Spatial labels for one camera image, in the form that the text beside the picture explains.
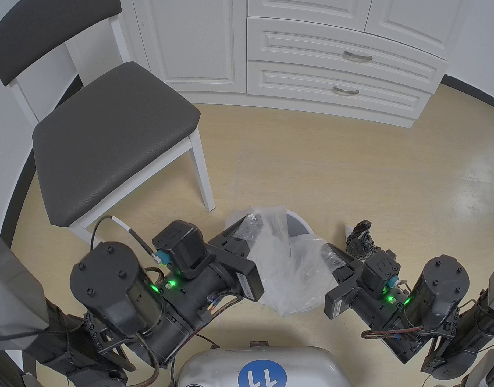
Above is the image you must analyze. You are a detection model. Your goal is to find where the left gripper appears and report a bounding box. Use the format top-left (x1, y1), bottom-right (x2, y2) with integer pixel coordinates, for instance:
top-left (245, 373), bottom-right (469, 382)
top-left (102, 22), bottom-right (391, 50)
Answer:
top-left (162, 215), bottom-right (265, 331)

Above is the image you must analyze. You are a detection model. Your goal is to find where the clear plastic bag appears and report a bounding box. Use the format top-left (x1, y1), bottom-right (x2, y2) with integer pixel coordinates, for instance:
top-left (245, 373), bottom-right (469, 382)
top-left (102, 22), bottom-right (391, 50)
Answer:
top-left (224, 204), bottom-right (340, 317)

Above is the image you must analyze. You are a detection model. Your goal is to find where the white trash bin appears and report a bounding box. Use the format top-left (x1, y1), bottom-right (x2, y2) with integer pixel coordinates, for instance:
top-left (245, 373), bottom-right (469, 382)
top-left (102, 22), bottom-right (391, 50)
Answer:
top-left (227, 210), bottom-right (321, 309)

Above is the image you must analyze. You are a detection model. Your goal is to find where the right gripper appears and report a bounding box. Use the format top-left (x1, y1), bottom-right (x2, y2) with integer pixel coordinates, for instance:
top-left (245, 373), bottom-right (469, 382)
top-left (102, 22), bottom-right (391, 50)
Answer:
top-left (322, 243), bottom-right (410, 333)

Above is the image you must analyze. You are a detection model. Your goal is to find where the black cable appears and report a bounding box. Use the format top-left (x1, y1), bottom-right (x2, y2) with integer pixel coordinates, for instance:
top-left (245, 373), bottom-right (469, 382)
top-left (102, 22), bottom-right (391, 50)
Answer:
top-left (170, 333), bottom-right (221, 387)
top-left (90, 215), bottom-right (158, 259)

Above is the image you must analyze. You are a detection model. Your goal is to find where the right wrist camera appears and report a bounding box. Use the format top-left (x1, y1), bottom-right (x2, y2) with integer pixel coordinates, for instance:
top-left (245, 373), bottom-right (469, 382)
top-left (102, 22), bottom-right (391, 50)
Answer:
top-left (363, 252), bottom-right (401, 298)

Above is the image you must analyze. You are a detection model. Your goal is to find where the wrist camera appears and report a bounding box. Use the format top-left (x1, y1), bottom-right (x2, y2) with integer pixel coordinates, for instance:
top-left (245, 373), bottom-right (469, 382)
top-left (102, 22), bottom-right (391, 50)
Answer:
top-left (363, 252), bottom-right (401, 298)
top-left (152, 219), bottom-right (210, 280)

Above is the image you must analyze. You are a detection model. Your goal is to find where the black plastic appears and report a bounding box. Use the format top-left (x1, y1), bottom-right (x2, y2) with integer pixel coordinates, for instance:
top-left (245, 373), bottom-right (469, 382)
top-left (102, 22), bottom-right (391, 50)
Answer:
top-left (346, 219), bottom-right (382, 259)

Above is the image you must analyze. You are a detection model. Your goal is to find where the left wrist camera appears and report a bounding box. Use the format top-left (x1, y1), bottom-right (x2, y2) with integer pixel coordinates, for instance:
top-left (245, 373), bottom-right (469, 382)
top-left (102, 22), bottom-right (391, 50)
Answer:
top-left (152, 219), bottom-right (210, 280)

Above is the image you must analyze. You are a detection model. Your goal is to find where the white chair grey seat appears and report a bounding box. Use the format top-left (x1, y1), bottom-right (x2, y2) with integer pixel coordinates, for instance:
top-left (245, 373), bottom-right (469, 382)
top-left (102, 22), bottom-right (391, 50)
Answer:
top-left (0, 0), bottom-right (216, 249)

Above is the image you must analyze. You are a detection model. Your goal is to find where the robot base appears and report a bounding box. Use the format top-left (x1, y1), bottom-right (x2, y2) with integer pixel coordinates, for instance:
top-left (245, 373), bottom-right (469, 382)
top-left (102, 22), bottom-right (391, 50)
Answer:
top-left (178, 340), bottom-right (352, 387)

